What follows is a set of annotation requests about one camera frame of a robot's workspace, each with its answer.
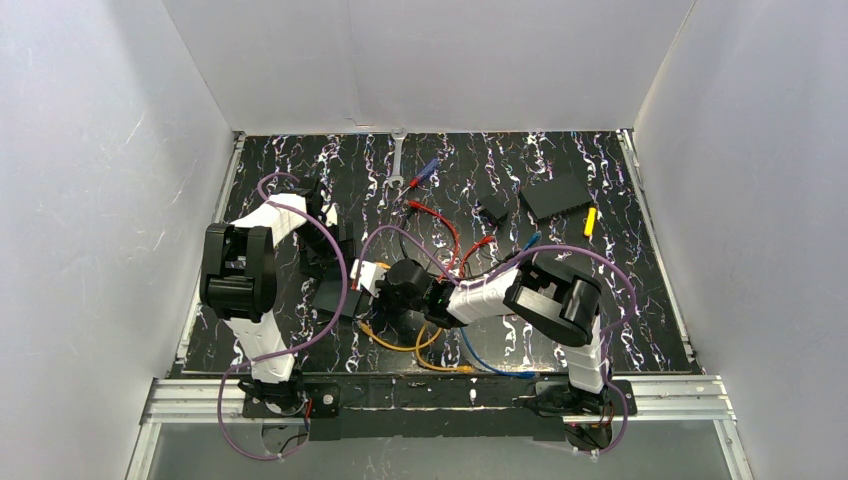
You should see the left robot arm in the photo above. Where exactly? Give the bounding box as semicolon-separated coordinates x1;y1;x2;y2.
199;177;355;387

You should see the silver wrench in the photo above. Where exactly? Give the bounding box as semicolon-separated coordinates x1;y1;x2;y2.
387;128;407;189

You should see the small black power adapter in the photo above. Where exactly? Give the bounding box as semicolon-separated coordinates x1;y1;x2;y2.
478;194;510;228

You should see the blue handled screwdriver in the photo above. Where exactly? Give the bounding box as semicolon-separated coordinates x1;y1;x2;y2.
399;158;441;196

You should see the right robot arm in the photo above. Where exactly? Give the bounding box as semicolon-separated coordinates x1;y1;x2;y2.
360;253;606;395

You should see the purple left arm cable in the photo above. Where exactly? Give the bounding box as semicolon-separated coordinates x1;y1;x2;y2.
216;172;350;462

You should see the thin black power cable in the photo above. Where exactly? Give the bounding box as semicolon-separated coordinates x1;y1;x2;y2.
311;211;505;326

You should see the black network switch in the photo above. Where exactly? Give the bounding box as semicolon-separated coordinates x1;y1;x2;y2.
312;278;370;321
518;174;592;221

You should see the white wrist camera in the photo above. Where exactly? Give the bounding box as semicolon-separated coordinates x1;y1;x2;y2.
350;259;388;298
322;203;338;228

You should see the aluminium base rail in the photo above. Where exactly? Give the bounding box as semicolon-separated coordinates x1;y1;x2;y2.
142;374;737;424

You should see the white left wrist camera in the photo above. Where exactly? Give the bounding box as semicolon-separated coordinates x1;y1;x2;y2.
322;203;338;228

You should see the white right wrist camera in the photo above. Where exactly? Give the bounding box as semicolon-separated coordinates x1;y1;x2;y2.
350;259;388;298

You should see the red ethernet cable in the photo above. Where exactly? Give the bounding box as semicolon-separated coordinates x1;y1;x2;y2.
405;198;497;280

